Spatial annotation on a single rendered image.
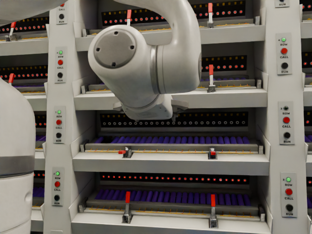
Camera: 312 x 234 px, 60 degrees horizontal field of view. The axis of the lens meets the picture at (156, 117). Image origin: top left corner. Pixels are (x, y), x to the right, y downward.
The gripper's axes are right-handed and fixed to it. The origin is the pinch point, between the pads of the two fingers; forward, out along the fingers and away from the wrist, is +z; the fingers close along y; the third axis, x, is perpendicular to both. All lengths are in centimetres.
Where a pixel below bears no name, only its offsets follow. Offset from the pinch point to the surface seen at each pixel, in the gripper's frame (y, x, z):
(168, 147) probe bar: 0.4, -4.3, 23.0
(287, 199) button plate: 34.4, -19.0, 21.2
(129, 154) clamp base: -11.4, -7.0, 19.9
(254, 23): 28.1, 35.0, 16.5
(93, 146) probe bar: -25.2, -4.1, 22.8
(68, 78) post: -32.1, 16.9, 13.6
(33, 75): -56, 26, 29
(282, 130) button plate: 33.8, 0.0, 17.2
